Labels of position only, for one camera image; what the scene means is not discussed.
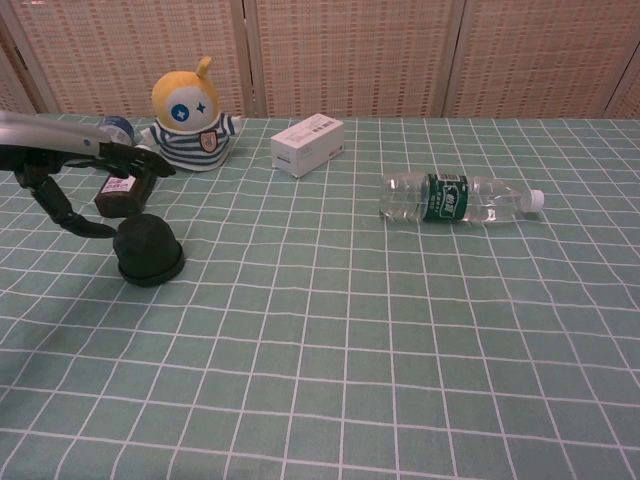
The clear water bottle green label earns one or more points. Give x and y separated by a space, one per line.
445 197

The white cardboard box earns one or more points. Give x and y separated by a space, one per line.
305 147

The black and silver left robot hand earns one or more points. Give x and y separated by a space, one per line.
45 134

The dark juice bottle pink label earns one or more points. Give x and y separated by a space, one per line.
125 200

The woven folding screen panel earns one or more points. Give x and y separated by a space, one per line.
540 55
7 75
350 55
130 45

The green checked tablecloth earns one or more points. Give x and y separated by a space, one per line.
320 350

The yellow plush toy striped shirt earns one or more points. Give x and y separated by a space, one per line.
187 120

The black dome-shaped object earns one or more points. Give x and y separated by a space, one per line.
147 250

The glass jar with blue lid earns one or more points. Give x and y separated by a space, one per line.
119 127

